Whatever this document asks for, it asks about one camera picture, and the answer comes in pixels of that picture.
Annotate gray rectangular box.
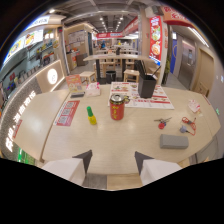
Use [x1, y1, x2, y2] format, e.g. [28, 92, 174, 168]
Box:
[159, 133, 190, 150]

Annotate keys with red tag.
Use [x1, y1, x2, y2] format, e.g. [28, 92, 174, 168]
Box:
[153, 116, 173, 130]

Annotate red QR code sticker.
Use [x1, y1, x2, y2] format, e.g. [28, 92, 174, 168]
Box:
[53, 99, 81, 128]

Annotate yellow bottle with green cap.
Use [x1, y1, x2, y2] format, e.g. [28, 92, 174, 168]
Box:
[86, 105, 98, 126]

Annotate red drink can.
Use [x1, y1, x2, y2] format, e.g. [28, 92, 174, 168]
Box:
[109, 93, 131, 121]

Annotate printed menu placemat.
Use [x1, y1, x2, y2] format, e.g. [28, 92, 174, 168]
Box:
[107, 81, 175, 111]

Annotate clear plastic packet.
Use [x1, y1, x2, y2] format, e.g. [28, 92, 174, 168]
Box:
[187, 99, 202, 115]

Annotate pink tissue packet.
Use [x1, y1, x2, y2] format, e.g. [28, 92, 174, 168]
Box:
[84, 81, 101, 98]

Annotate orange menu stand sign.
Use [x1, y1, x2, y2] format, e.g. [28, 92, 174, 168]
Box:
[65, 73, 86, 99]

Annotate black square container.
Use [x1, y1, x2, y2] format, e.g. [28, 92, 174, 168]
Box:
[137, 74, 158, 99]

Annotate wooden stool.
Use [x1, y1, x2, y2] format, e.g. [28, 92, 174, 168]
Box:
[123, 68, 140, 84]
[78, 70, 98, 86]

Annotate black trash bin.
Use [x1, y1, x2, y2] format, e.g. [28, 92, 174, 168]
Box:
[105, 70, 117, 85]

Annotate high wooden table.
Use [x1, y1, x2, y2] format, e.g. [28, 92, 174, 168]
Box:
[82, 53, 150, 85]

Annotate red food poster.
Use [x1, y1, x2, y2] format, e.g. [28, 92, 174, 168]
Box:
[148, 15, 163, 62]

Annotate red cable with plug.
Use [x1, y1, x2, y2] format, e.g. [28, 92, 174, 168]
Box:
[179, 116, 198, 137]

